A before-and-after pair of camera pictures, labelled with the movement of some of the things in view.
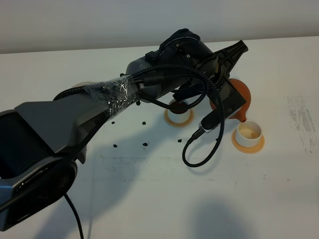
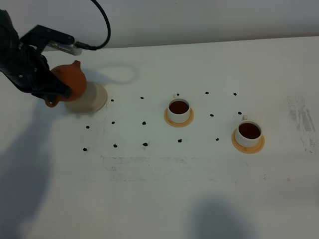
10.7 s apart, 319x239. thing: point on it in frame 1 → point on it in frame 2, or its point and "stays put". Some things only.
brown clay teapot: (241, 88) → (73, 75)
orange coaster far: (249, 150) stays put
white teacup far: (248, 133) stays put
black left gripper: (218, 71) → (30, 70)
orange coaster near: (179, 125) stays put
